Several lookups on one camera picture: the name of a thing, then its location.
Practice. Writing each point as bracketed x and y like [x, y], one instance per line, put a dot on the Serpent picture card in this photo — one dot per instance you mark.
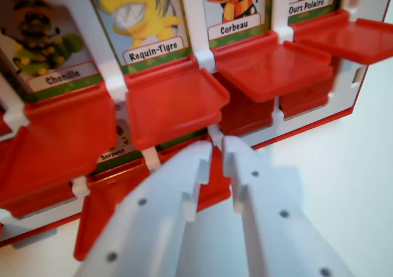
[112, 158]

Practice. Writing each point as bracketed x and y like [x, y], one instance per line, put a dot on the Requin-Tigre picture card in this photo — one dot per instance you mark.
[141, 13]

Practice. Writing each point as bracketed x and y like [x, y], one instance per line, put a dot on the red and white game board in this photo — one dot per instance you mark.
[192, 13]

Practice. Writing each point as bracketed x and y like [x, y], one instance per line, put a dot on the Chenille picture card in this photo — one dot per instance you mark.
[46, 43]

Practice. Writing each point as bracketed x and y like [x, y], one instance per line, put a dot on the Ours Polaire picture card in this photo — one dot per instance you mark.
[307, 6]

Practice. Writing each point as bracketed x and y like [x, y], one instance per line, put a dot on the Corbeau picture card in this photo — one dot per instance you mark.
[233, 0]

